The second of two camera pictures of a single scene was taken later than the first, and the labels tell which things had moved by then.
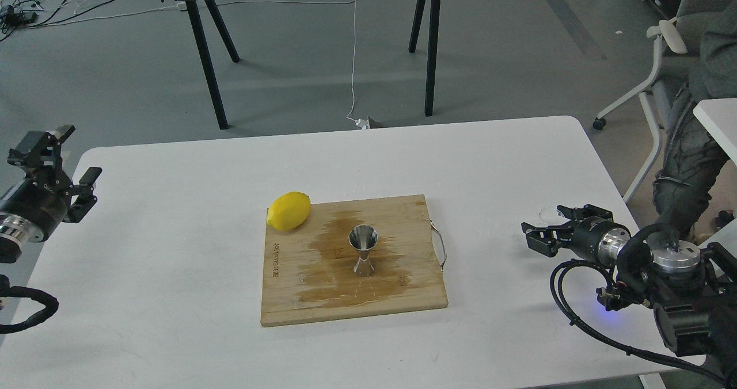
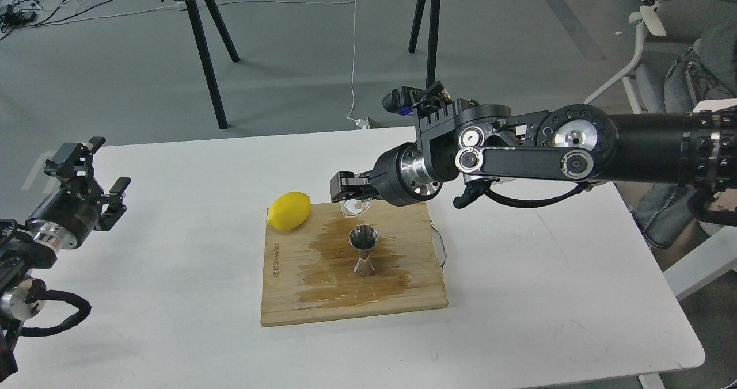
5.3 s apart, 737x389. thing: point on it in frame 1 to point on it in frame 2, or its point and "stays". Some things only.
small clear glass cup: [547, 216] to [353, 208]
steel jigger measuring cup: [363, 237] stays
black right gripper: [582, 239] to [401, 177]
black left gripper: [42, 199] to [75, 206]
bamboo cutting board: [308, 271] stays
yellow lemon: [288, 211] stays
